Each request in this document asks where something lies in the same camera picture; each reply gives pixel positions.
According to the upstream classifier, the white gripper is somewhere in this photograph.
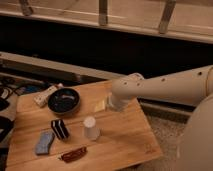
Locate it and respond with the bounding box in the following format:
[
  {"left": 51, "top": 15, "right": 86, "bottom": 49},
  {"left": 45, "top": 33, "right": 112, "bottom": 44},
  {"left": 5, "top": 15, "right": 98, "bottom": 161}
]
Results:
[{"left": 94, "top": 93, "right": 129, "bottom": 112}]

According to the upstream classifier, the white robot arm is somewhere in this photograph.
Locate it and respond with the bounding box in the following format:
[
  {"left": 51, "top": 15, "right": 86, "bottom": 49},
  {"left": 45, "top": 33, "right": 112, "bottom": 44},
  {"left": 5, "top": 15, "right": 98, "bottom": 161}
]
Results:
[{"left": 95, "top": 65, "right": 213, "bottom": 171}]

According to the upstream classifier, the black and white striped eraser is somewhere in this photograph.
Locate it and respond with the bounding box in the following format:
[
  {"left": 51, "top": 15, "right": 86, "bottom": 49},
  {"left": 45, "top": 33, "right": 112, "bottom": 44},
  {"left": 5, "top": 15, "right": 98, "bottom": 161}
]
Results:
[{"left": 51, "top": 119, "right": 69, "bottom": 140}]

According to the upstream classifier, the black round bowl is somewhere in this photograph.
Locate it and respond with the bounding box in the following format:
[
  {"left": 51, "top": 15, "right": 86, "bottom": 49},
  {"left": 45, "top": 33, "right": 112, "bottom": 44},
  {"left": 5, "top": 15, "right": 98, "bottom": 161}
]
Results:
[{"left": 47, "top": 88, "right": 80, "bottom": 115}]

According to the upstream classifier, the blue grey sponge block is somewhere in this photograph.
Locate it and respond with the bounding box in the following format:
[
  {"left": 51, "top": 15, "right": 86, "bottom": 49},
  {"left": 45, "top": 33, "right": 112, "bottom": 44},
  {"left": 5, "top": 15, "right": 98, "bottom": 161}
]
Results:
[{"left": 35, "top": 131, "right": 55, "bottom": 155}]

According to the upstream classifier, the grey metal rail beam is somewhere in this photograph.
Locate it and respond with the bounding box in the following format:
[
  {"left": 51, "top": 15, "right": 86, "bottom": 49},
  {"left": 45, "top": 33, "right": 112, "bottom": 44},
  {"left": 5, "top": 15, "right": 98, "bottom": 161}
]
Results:
[{"left": 0, "top": 51, "right": 121, "bottom": 83}]

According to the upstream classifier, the black cables and clutter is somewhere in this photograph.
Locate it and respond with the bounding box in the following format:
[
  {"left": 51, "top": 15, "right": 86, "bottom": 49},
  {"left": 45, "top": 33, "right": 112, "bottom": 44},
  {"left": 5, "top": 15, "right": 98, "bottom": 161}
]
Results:
[{"left": 0, "top": 75, "right": 44, "bottom": 171}]

